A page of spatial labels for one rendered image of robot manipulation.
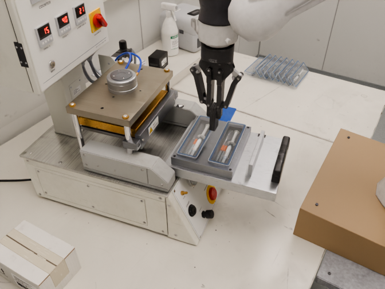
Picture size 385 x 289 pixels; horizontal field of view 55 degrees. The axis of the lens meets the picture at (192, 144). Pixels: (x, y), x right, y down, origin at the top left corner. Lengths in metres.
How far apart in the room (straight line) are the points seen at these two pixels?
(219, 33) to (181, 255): 0.59
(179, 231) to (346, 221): 0.44
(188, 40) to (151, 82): 0.91
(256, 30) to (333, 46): 2.68
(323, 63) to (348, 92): 1.62
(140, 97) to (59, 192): 0.40
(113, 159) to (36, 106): 0.71
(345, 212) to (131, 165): 0.58
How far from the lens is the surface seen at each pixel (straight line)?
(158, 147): 1.09
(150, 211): 1.02
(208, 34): 0.81
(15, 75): 0.99
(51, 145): 1.16
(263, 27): 0.69
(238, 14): 0.69
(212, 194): 1.13
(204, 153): 0.96
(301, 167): 1.34
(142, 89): 1.01
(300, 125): 1.53
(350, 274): 1.10
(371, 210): 1.11
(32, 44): 0.93
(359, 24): 3.26
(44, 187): 1.21
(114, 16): 1.82
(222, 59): 0.83
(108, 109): 0.94
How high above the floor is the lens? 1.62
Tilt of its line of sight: 39 degrees down
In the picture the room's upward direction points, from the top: straight up
